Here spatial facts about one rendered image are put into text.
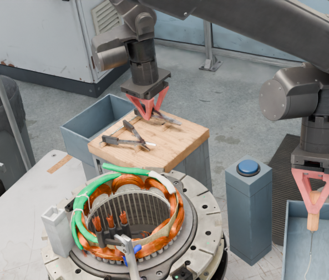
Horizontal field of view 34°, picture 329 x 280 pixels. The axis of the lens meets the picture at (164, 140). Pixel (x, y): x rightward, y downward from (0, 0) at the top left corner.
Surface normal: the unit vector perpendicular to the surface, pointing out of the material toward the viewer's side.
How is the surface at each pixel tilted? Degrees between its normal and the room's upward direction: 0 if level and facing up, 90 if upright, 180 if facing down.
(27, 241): 0
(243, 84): 0
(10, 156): 93
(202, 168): 90
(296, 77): 20
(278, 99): 73
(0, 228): 0
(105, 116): 90
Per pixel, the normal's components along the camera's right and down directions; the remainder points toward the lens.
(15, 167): 0.71, 0.40
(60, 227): 0.85, 0.23
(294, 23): 0.44, 0.66
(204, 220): -0.11, -0.79
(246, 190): -0.76, 0.46
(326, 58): 0.24, 0.70
